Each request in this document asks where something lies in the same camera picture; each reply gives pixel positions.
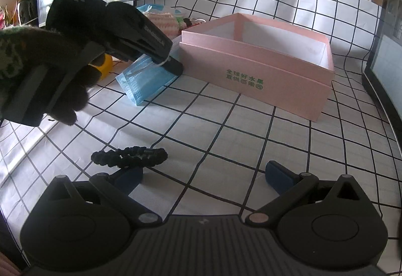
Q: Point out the pink cardboard box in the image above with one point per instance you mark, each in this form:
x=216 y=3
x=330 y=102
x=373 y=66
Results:
x=251 y=72

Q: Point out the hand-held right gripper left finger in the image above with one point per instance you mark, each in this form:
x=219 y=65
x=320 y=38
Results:
x=129 y=178

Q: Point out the person's left hand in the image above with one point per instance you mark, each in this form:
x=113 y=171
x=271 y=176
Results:
x=75 y=100

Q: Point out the blue face mask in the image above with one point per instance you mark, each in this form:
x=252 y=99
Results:
x=141 y=87

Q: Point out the white black checked tablecloth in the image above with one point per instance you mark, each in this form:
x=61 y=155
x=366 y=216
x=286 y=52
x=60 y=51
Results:
x=219 y=138

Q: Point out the person's left forearm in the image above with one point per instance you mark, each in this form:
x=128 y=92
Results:
x=11 y=50

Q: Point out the pink knitted plush item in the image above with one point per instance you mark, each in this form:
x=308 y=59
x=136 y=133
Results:
x=163 y=25

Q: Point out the light blue cloth item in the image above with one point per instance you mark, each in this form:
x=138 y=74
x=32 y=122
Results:
x=150 y=8

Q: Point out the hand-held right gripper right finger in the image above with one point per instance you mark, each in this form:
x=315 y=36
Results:
x=278 y=178

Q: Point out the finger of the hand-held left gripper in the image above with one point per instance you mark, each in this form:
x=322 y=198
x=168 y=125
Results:
x=174 y=66

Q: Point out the black rounded object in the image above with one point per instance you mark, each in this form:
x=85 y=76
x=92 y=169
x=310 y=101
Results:
x=28 y=9

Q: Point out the yellow plastic toy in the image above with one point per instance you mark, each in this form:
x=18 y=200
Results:
x=105 y=68

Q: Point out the black framed panel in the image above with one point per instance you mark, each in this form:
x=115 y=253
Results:
x=386 y=68

